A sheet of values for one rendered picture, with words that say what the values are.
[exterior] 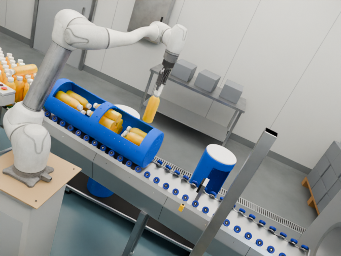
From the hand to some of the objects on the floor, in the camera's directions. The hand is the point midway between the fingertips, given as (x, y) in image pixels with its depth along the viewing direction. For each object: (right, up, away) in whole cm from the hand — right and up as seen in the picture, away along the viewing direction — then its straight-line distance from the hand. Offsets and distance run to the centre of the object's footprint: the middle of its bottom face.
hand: (158, 89), depth 175 cm
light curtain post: (-5, -168, +20) cm, 169 cm away
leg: (-33, -139, +53) cm, 152 cm away
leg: (-28, -135, +65) cm, 152 cm away
